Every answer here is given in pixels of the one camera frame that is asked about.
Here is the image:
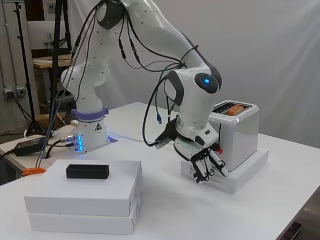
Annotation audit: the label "black robot arm cables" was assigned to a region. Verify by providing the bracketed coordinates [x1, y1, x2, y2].
[34, 0, 201, 168]

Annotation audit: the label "wooden table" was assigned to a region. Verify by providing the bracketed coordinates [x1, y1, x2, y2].
[32, 54, 73, 70]

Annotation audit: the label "white backdrop sheet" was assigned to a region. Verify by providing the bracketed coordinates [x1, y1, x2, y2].
[66, 0, 320, 149]

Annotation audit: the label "white flat box stand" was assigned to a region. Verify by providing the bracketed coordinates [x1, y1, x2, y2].
[23, 159, 144, 218]
[28, 179, 145, 235]

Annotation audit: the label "toast bread slice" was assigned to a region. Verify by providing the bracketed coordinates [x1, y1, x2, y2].
[226, 104, 246, 117]

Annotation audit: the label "grey wall outlet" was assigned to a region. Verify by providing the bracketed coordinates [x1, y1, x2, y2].
[3, 87, 26, 100]

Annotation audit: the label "white flat box with print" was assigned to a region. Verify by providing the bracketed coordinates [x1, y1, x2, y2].
[180, 148, 270, 195]

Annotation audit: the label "black power adapter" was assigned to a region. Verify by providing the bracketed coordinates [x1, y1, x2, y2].
[14, 137, 49, 157]

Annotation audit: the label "black tripod stand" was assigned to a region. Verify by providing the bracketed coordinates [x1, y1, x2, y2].
[13, 0, 73, 138]

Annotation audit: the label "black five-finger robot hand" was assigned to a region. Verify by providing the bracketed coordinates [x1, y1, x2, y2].
[173, 128, 230, 184]

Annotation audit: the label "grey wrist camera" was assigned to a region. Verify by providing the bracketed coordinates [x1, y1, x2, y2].
[154, 119, 179, 150]

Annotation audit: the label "black block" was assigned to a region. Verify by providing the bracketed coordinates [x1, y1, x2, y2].
[65, 163, 110, 180]

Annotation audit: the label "orange clamp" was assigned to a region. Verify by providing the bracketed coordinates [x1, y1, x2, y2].
[21, 167, 48, 177]

